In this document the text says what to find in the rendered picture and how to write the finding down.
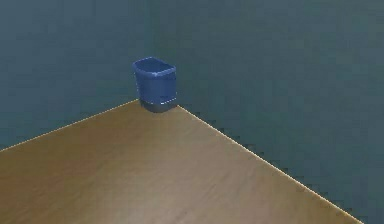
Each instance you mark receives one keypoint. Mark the blue trash can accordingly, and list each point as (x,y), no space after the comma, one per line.
(155,85)

